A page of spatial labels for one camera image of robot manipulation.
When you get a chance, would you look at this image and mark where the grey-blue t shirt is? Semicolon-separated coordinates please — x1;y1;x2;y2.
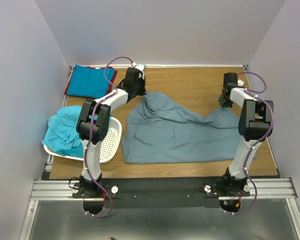
121;92;241;164

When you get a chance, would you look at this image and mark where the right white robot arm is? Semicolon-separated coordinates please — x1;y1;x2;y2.
216;71;274;196

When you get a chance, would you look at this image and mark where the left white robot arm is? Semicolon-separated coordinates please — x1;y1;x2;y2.
76;64;146;198

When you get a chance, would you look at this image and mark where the folded red t shirt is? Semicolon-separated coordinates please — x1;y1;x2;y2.
64;65;118;97

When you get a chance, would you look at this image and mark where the folded teal t shirt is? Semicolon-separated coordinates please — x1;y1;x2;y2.
64;65;117;99

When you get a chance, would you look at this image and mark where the white perforated basket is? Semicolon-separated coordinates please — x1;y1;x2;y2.
43;117;122;163

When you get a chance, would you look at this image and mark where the crumpled teal t shirt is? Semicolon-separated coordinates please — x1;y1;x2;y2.
41;105;84;159

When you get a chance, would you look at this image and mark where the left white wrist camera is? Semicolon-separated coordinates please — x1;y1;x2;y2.
131;62;147;73

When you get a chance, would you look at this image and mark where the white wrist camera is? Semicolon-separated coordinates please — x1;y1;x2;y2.
131;62;147;73
237;79;245;87

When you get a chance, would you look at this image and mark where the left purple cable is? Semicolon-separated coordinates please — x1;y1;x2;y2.
83;56;138;181

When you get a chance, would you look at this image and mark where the purple cable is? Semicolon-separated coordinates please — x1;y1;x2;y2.
236;71;275;181
83;56;138;181

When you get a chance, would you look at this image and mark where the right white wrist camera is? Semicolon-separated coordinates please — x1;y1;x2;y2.
237;79;245;87

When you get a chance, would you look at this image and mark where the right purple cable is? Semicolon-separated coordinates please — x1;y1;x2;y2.
236;71;275;181

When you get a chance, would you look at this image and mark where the aluminium frame rail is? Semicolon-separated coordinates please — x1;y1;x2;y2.
19;177;300;240

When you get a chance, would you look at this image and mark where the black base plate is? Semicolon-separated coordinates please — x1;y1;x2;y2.
68;177;250;212

